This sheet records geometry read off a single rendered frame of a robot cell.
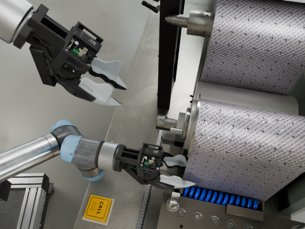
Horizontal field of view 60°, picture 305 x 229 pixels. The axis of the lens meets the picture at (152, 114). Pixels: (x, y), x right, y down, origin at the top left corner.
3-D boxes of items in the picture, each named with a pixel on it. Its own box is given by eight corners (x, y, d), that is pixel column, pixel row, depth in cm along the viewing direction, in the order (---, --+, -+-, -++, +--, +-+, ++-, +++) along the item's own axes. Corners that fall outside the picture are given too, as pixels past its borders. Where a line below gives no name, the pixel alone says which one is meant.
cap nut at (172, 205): (167, 196, 74) (168, 192, 70) (180, 200, 73) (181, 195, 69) (164, 210, 72) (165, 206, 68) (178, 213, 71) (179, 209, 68)
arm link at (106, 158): (100, 172, 73) (109, 146, 77) (116, 176, 72) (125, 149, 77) (95, 162, 67) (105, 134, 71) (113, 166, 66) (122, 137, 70)
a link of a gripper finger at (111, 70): (139, 81, 52) (97, 59, 47) (122, 92, 56) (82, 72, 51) (140, 68, 53) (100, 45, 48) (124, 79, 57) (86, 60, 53)
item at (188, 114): (187, 105, 58) (181, 138, 57) (196, 106, 57) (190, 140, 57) (186, 109, 65) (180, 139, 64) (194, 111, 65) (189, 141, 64)
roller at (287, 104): (193, 98, 82) (199, 72, 72) (278, 112, 79) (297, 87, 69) (187, 131, 75) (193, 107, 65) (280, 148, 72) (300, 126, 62)
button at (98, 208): (92, 196, 87) (91, 194, 85) (112, 201, 86) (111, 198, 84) (84, 218, 83) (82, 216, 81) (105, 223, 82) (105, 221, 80)
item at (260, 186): (181, 181, 77) (189, 156, 61) (264, 199, 74) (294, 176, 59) (181, 183, 77) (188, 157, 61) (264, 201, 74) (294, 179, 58)
